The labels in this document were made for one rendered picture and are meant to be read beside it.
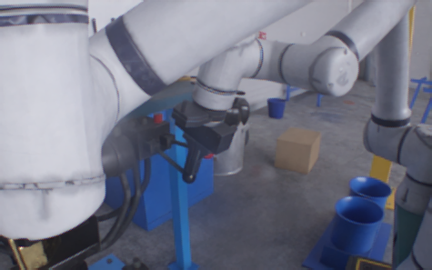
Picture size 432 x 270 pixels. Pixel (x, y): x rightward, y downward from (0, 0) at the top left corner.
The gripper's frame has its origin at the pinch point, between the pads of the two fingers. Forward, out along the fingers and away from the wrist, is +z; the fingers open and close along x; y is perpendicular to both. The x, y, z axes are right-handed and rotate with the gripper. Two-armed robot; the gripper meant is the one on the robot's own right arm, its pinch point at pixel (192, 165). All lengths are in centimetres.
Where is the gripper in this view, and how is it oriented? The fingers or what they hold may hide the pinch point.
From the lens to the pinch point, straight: 71.2
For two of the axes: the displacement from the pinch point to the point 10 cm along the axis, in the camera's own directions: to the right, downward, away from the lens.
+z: -2.7, 8.2, 5.1
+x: -7.4, -5.2, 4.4
